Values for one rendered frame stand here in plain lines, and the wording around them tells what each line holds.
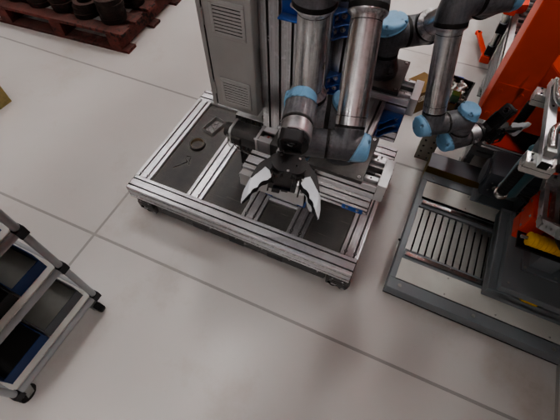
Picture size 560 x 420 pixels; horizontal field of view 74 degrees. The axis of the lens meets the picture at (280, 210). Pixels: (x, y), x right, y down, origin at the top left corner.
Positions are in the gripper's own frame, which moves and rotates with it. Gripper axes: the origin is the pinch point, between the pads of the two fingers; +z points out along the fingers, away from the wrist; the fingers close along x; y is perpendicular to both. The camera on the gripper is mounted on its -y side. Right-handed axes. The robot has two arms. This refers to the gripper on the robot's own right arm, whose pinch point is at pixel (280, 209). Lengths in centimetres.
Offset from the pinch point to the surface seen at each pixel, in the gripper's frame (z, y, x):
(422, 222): -80, 108, -82
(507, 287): -40, 87, -110
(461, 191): -104, 103, -104
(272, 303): -23, 124, -9
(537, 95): -81, 18, -82
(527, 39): -115, 18, -84
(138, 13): -240, 131, 141
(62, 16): -221, 136, 198
